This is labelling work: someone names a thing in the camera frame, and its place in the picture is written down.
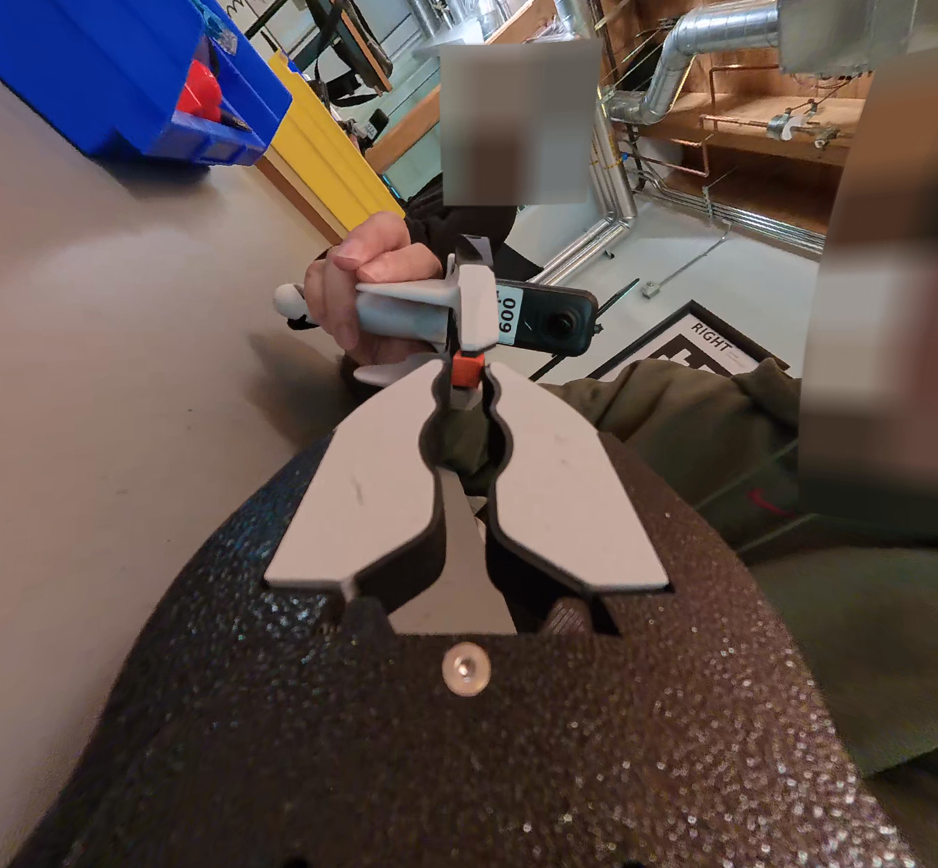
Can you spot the person's right hand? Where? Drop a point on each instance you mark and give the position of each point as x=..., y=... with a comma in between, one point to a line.
x=381, y=252

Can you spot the blue bin with items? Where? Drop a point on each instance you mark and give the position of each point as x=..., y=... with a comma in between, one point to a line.
x=95, y=47

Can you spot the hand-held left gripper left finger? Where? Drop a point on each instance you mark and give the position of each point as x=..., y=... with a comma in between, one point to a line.
x=359, y=494

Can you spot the square metal duct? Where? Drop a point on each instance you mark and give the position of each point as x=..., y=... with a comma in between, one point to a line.
x=857, y=17

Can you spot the yellow plastic bin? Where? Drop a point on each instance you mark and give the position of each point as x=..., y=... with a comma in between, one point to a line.
x=330, y=157

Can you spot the person's right forearm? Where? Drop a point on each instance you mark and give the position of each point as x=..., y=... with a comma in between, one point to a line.
x=659, y=413

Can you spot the small orange cube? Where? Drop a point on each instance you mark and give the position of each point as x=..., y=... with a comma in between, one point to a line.
x=467, y=369

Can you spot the person's green sweatshirt torso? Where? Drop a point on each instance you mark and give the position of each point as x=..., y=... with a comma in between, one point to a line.
x=843, y=626

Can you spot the silver duct elbow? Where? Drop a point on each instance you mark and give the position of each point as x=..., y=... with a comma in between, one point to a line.
x=703, y=32

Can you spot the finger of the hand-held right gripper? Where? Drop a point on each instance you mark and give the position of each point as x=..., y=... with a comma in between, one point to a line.
x=388, y=373
x=476, y=311

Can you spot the standing desk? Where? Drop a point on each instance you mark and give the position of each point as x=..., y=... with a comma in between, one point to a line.
x=337, y=10

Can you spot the red block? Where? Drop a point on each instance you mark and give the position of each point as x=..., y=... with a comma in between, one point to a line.
x=198, y=91

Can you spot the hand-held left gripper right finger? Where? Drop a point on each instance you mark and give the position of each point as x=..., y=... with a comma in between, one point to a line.
x=571, y=494

